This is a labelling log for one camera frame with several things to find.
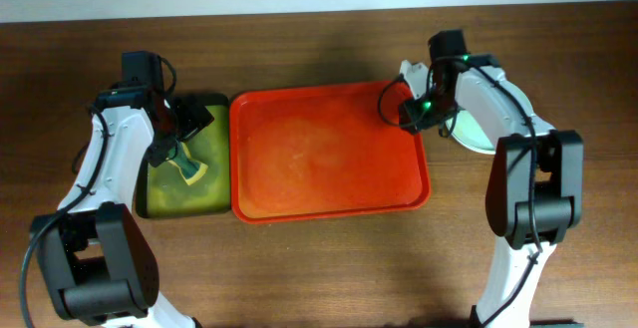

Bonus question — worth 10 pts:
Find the pale green plate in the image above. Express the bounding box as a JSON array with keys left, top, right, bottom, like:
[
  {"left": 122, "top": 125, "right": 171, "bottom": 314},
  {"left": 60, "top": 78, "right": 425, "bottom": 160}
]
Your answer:
[{"left": 448, "top": 81, "right": 537, "bottom": 156}]

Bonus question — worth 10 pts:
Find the yellow green scrub sponge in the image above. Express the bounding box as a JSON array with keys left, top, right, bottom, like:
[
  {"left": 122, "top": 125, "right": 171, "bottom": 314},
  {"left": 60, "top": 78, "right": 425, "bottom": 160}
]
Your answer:
[{"left": 166, "top": 142, "right": 208, "bottom": 185}]

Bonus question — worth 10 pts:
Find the red plastic serving tray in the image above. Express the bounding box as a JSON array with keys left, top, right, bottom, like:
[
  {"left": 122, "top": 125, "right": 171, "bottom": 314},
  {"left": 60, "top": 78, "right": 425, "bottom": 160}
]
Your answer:
[{"left": 229, "top": 81, "right": 432, "bottom": 224}]

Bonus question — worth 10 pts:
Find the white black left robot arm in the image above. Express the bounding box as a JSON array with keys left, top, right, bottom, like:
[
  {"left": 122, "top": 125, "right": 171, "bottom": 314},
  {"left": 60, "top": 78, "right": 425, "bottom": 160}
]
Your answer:
[{"left": 20, "top": 86, "right": 213, "bottom": 327}]

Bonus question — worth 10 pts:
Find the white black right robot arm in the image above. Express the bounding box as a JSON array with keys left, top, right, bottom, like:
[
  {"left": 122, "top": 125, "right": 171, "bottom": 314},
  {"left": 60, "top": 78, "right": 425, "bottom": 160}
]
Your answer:
[{"left": 397, "top": 53, "right": 584, "bottom": 327}]

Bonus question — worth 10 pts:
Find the black tray with yellow water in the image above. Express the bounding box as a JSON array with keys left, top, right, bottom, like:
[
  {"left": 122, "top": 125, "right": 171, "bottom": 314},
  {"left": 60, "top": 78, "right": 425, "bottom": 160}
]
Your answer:
[{"left": 134, "top": 93, "right": 231, "bottom": 219}]

